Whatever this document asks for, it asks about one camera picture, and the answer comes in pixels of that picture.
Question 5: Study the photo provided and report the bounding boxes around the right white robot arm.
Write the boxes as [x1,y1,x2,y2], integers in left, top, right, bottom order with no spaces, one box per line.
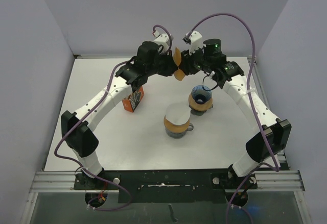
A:
[173,39,292,188]

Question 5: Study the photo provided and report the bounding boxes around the grey glass carafe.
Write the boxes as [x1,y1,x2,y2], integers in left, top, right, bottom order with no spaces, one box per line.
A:
[165,123,194,139]

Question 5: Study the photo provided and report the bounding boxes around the white paper coffee filter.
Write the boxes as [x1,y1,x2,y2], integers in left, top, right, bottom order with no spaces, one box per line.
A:
[165,103,191,126]

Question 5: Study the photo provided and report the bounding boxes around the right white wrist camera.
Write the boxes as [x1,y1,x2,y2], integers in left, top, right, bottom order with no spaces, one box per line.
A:
[183,31,203,55]

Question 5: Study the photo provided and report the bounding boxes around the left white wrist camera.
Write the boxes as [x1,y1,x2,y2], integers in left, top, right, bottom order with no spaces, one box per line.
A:
[153,30,174,55]

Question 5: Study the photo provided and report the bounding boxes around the orange coffee filter box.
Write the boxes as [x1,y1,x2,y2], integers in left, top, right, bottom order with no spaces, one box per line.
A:
[122,86,144,113]

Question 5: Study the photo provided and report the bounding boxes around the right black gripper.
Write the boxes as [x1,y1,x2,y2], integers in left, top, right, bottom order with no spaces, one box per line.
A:
[179,44,212,75]

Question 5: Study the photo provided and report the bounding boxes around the brown paper coffee filter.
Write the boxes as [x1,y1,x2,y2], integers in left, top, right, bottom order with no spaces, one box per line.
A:
[173,47,185,81]

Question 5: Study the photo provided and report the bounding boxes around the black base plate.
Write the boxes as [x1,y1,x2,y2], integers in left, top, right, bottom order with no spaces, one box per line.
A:
[74,169,258,204]

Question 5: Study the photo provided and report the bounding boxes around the blue plastic dripper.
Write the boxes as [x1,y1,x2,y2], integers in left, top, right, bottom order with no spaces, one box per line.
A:
[191,85,212,105]

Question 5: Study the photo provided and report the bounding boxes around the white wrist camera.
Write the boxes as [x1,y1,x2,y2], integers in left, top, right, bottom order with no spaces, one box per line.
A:
[183,31,203,55]
[153,30,174,55]

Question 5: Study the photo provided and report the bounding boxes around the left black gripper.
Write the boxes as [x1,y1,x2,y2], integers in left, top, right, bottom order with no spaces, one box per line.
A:
[146,48,178,77]

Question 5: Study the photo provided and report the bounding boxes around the wooden dripper ring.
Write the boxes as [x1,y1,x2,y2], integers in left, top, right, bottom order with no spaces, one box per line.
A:
[163,116,191,134]
[188,93,213,112]

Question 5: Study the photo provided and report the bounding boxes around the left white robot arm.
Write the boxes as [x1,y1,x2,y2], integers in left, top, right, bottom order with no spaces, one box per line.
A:
[61,38,177,189]

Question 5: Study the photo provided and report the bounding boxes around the grey plastic dripper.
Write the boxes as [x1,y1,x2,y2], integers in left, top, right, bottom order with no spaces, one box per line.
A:
[189,105,207,116]

